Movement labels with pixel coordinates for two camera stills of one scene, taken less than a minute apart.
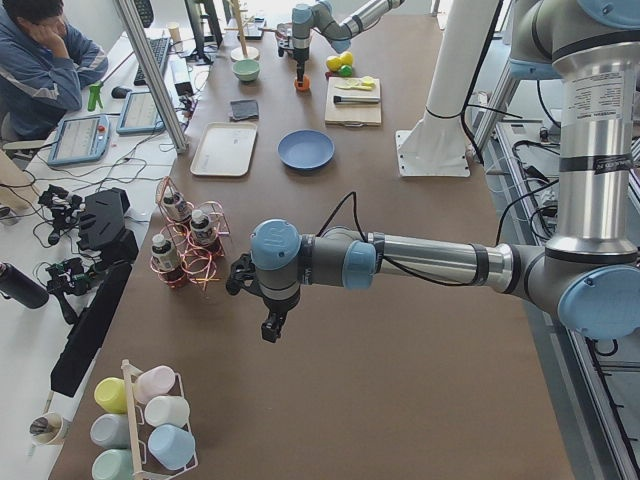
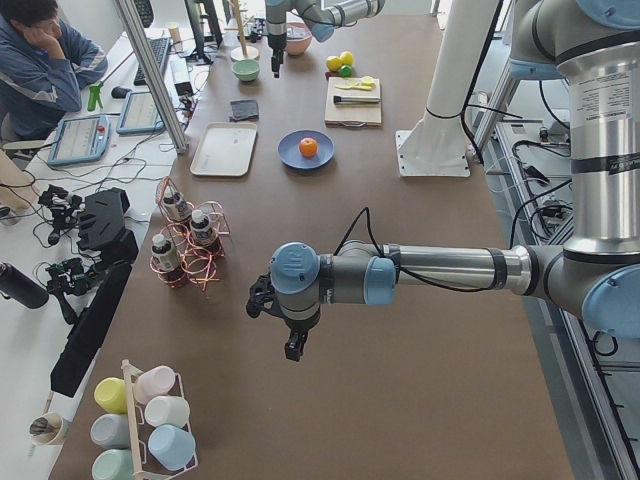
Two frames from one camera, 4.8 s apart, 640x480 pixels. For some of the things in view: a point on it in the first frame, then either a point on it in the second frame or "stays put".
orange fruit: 304,85 → 308,146
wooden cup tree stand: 242,52 stays put
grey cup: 111,431 stays put
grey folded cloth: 241,110 stays put
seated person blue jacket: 44,63 stays put
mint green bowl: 246,69 stays put
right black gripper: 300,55 → 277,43
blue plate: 305,148 stays put
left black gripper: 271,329 → 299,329
